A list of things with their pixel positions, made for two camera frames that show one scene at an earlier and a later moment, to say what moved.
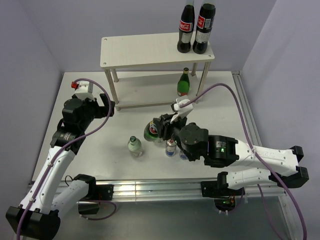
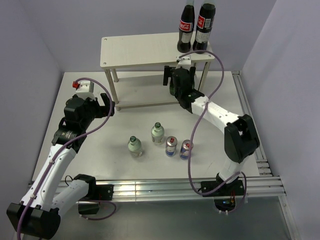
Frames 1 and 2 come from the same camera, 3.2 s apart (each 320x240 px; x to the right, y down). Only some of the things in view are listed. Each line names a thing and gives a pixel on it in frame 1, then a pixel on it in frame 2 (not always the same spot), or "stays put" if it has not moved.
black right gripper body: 177,123 → 177,94
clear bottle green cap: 134,147 stays put
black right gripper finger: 161,129 → 167,70
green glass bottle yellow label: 151,132 → 172,89
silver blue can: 170,147 stays put
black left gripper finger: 112,105 stays put
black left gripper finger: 104,99 stays put
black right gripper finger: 166,118 → 192,73
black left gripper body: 93,110 stays put
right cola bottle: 205,21 stays put
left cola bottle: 186,28 stays put
